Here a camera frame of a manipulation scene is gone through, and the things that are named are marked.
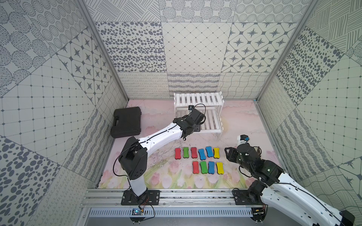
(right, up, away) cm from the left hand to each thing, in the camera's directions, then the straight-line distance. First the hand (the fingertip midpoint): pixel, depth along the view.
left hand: (195, 121), depth 85 cm
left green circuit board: (-31, -46, -13) cm, 57 cm away
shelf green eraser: (-6, -20, +6) cm, 21 cm away
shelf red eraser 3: (0, -28, -1) cm, 28 cm away
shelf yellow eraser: (+14, -21, +5) cm, 26 cm away
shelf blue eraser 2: (+10, -28, -1) cm, 30 cm away
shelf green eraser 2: (+5, -28, 0) cm, 29 cm away
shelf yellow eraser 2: (+15, -28, -1) cm, 32 cm away
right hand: (+18, -16, -7) cm, 26 cm away
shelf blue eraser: (+4, -21, +6) cm, 22 cm away
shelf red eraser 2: (0, -22, +5) cm, 23 cm away
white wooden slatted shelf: (+9, +11, -3) cm, 14 cm away
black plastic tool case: (-49, -2, +17) cm, 52 cm away
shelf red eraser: (-11, -21, +6) cm, 25 cm away
